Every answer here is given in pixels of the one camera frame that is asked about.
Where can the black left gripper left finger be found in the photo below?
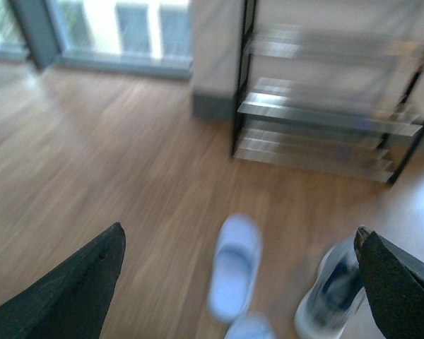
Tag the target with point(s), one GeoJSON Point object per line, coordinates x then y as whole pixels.
{"type": "Point", "coordinates": [73, 299]}

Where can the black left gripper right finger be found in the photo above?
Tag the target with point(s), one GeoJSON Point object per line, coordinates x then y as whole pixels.
{"type": "Point", "coordinates": [394, 285]}

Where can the grey knit sneaker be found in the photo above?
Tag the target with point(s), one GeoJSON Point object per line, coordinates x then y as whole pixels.
{"type": "Point", "coordinates": [336, 294]}

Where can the light blue slipper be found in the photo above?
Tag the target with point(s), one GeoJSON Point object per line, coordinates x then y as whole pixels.
{"type": "Point", "coordinates": [253, 325]}
{"type": "Point", "coordinates": [235, 268]}

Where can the black metal shoe rack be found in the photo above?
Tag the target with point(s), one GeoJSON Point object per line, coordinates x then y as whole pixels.
{"type": "Point", "coordinates": [331, 86]}

